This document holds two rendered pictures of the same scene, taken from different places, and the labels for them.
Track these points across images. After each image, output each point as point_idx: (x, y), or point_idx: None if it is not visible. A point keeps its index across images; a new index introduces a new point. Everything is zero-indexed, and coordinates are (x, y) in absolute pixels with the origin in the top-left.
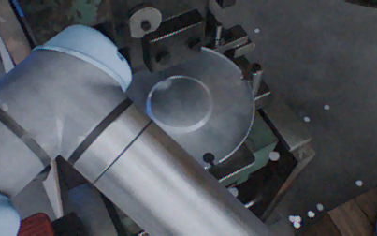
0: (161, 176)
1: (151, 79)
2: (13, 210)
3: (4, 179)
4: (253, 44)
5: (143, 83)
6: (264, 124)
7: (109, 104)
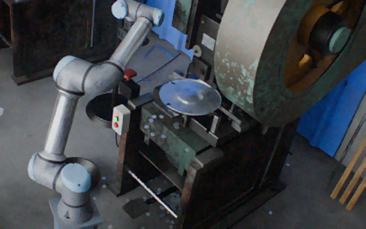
0: (136, 26)
1: (199, 89)
2: (126, 12)
3: (130, 9)
4: (239, 127)
5: (195, 86)
6: (203, 147)
7: (147, 16)
